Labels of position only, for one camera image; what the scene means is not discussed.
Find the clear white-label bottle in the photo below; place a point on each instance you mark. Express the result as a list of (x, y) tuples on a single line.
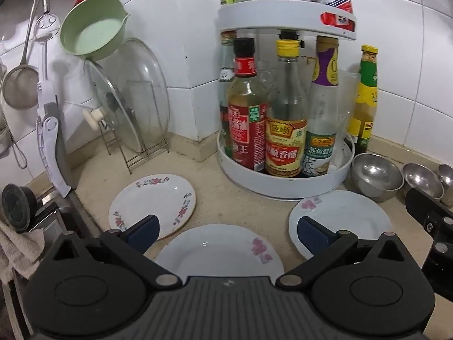
[(225, 78)]

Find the white two-tier rotating rack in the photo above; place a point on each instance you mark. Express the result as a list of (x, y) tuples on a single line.
[(283, 188)]

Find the red packet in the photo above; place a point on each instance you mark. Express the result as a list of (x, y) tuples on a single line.
[(336, 19)]

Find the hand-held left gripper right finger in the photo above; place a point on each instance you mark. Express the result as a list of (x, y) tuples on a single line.
[(312, 234)]

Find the small steel bowl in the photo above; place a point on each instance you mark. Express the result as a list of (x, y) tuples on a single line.
[(446, 180)]

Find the steel-rimmed glass pot lid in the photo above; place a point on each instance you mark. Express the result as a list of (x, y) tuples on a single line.
[(113, 113)]

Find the yellow-capped yellow-label bottle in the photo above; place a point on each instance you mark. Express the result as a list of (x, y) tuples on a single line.
[(286, 141)]

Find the purple-necked green-label bottle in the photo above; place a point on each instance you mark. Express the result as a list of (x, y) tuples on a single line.
[(320, 148)]

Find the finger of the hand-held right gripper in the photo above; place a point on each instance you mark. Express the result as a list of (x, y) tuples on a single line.
[(440, 255), (421, 209)]

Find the red-capped red-label bottle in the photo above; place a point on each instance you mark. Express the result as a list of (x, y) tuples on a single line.
[(246, 127)]

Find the white plastic kitchen tool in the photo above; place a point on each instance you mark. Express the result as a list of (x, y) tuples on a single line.
[(53, 148)]

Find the metal slotted spoon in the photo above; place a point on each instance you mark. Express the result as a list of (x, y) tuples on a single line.
[(47, 24)]

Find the large steel bowl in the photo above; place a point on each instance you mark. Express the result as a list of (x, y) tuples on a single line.
[(377, 175)]

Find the beige cloth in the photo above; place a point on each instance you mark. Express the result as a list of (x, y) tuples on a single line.
[(16, 251)]

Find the large glass pot lid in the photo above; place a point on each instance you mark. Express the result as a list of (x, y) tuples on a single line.
[(148, 88)]

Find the metal mesh strainer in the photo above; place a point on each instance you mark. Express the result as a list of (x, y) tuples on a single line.
[(19, 86)]

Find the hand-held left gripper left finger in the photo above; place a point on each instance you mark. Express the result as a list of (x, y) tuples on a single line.
[(145, 233)]

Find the black round sink stopper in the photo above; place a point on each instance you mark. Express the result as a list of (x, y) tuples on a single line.
[(17, 207)]

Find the clear plastic container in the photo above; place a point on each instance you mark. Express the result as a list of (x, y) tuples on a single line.
[(348, 113)]

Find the medium steel bowl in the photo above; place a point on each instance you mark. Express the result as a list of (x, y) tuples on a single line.
[(423, 179)]

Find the green plastic ladle bowl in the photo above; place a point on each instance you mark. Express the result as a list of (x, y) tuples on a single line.
[(93, 32)]

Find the white floral plate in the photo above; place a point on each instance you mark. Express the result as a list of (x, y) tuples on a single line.
[(354, 216), (212, 251), (155, 198)]

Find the green and yellow sauce bottle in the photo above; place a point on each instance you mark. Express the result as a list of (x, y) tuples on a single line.
[(366, 106)]

